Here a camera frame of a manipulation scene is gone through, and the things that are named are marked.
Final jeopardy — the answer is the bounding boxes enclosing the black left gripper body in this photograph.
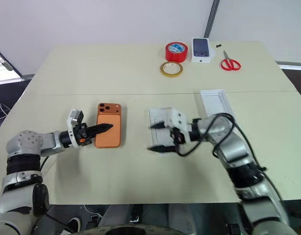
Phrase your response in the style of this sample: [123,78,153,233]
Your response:
[75,122,93,147]

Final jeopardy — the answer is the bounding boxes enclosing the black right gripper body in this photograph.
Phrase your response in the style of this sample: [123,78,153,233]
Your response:
[169,126,188,151]

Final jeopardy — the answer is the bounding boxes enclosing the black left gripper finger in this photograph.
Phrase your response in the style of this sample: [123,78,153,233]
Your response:
[87,123,114,132]
[88,129,110,139]

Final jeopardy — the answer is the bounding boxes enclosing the orange smartphone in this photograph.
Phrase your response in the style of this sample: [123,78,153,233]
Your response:
[94,102,122,149]

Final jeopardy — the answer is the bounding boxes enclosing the white phone box base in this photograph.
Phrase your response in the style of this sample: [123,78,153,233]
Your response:
[148,107,182,158]

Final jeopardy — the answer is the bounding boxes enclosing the white phone box lid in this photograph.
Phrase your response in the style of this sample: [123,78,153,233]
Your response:
[199,89,236,118]

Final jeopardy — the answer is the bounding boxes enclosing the phone box with purple print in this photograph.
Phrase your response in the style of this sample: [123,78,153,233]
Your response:
[190,37,217,65]

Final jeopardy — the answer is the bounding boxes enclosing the yellow tape roll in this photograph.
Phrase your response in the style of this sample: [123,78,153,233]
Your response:
[160,61,184,79]

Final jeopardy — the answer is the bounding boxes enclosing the red tape roll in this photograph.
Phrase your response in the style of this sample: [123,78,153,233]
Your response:
[164,42,188,62]

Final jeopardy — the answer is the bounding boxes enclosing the black shoe with white sole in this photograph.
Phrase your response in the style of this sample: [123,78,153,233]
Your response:
[66,217,82,234]

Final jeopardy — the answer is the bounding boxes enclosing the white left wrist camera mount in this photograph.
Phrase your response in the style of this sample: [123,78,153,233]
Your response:
[66,109,85,149]

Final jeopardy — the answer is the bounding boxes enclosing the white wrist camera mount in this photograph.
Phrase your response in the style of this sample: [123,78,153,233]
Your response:
[165,107,190,133]
[66,109,85,149]

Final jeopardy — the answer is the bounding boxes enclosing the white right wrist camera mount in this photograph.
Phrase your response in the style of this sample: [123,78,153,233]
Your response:
[165,107,190,133]

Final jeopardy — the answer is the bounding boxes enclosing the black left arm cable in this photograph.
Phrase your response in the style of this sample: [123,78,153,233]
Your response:
[39,155,51,172]

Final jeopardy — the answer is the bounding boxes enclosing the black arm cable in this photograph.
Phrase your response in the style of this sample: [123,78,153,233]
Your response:
[176,113,292,225]
[39,155,51,172]

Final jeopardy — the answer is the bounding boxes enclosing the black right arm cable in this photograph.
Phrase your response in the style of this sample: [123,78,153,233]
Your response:
[176,113,292,225]

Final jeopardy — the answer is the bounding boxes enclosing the white floor cable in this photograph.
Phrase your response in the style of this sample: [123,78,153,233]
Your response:
[83,204,103,220]

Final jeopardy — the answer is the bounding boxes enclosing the white cables beside table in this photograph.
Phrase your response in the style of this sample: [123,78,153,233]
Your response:
[0,102,11,123]

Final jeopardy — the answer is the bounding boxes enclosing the red handled scissors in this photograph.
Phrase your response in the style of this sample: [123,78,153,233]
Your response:
[220,49,242,72]

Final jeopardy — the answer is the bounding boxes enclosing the dark window frame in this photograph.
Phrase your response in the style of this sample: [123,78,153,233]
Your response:
[0,46,35,86]

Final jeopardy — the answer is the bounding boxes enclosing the dark wall strip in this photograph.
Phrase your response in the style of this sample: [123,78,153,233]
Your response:
[203,0,221,39]

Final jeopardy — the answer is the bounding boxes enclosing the grey window rail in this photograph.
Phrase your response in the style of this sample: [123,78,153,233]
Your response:
[274,60,301,72]

